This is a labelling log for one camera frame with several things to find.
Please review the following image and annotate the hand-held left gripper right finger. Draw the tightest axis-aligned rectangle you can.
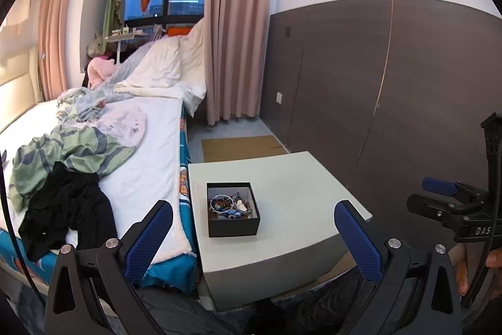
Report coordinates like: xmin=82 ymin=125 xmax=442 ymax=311
xmin=333 ymin=200 xmax=465 ymax=335

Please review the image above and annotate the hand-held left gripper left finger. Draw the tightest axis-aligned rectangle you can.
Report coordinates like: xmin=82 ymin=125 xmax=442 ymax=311
xmin=45 ymin=199 xmax=174 ymax=335

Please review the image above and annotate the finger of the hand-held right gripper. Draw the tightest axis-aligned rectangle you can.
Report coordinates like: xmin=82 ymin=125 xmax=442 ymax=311
xmin=422 ymin=178 xmax=487 ymax=198
xmin=406 ymin=194 xmax=471 ymax=228

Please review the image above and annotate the black jewelry box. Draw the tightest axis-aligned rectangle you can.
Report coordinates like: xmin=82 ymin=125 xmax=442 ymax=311
xmin=206 ymin=182 xmax=261 ymax=238

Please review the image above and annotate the person's right hand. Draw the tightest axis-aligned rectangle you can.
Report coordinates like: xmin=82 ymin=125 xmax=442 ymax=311
xmin=450 ymin=243 xmax=502 ymax=296

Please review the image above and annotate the bed with white sheet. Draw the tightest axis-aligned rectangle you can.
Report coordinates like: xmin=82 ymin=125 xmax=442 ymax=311
xmin=0 ymin=95 xmax=199 ymax=294

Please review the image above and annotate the white square side table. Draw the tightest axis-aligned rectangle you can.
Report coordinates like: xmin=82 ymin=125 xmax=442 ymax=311
xmin=187 ymin=150 xmax=373 ymax=312

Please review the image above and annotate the black garment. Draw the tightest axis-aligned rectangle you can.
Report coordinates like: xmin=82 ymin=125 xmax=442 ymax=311
xmin=18 ymin=161 xmax=118 ymax=262

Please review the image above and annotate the white printed garment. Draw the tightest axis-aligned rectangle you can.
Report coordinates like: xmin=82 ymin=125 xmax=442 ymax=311
xmin=93 ymin=105 xmax=148 ymax=148

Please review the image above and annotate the green patterned blanket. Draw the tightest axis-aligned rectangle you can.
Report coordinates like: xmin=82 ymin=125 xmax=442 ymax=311
xmin=8 ymin=87 xmax=139 ymax=211

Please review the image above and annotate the flat cardboard sheet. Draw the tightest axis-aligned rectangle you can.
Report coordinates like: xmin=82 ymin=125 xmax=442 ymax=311
xmin=201 ymin=135 xmax=290 ymax=164

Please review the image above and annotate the white duvet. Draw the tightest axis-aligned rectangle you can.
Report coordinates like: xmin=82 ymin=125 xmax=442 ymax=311
xmin=115 ymin=18 xmax=207 ymax=115

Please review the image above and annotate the pink plush toy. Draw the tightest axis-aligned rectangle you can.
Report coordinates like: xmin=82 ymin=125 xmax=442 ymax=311
xmin=86 ymin=56 xmax=119 ymax=89

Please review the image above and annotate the beige padded headboard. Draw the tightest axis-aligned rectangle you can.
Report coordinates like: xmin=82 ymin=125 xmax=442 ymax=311
xmin=0 ymin=45 xmax=45 ymax=133

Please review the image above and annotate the small white folding table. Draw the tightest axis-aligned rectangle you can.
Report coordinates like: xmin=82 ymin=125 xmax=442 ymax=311
xmin=104 ymin=26 xmax=149 ymax=66

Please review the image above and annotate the pink curtain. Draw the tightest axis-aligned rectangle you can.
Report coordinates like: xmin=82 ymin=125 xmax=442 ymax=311
xmin=36 ymin=0 xmax=88 ymax=102
xmin=206 ymin=0 xmax=273 ymax=127

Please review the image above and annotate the green hanging garment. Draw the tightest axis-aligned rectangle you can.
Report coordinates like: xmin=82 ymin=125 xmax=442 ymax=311
xmin=102 ymin=0 xmax=127 ymax=38

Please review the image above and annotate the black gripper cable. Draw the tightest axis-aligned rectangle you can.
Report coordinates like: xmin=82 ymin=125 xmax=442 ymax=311
xmin=461 ymin=147 xmax=502 ymax=310
xmin=0 ymin=149 xmax=45 ymax=322

